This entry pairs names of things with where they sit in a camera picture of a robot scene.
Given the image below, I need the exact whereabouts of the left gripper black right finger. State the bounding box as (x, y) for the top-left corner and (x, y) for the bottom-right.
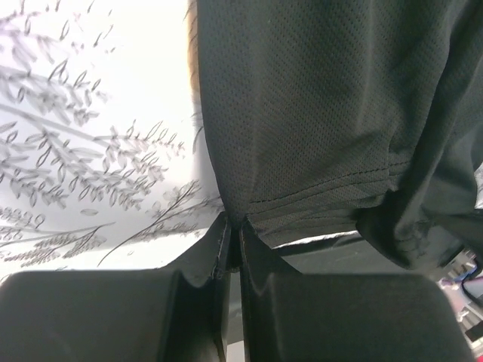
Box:
(239, 223), (474, 361)

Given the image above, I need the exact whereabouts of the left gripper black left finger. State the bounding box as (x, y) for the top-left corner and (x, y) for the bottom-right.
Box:
(1, 215), (231, 361)

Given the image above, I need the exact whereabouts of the black t-shirt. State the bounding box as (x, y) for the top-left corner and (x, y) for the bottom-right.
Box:
(188, 1), (482, 269)

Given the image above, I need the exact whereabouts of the floral patterned table mat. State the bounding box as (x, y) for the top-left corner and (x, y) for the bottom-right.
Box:
(1, 1), (223, 280)

